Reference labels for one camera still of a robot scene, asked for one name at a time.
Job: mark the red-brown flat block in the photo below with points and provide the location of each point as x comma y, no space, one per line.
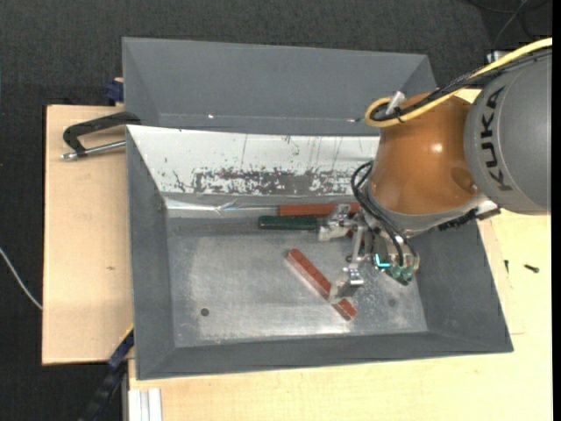
309,274
302,210

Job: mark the pale wood flat board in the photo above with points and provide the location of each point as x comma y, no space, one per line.
83,244

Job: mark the small black screw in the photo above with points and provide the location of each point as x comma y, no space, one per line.
532,269

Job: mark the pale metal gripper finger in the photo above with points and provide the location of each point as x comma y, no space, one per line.
352,275
334,230

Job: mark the grey metal bin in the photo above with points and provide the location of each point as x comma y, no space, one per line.
245,287

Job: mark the dark green flat block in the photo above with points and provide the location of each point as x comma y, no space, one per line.
285,222

